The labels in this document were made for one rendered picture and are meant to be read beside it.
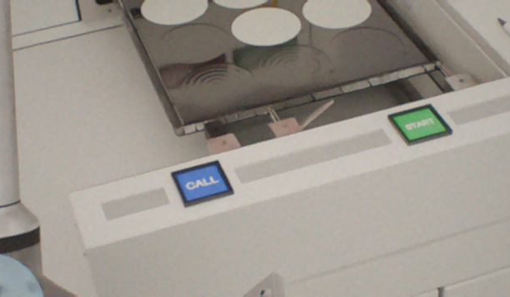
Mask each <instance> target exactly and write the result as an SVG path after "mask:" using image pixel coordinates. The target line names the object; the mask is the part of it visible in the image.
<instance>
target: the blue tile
mask: <svg viewBox="0 0 510 297"><path fill-rule="evenodd" d="M176 179H177V181H178V183H179V186H180V187H181V189H182V193H183V195H184V196H185V198H186V200H187V201H189V200H194V199H197V198H200V197H203V196H208V195H211V194H215V193H217V192H221V191H226V190H228V188H227V186H226V185H225V183H224V180H223V178H222V176H221V175H220V172H219V170H218V168H217V167H216V166H212V167H208V168H201V169H198V170H195V171H191V172H186V173H183V174H179V175H176Z"/></svg>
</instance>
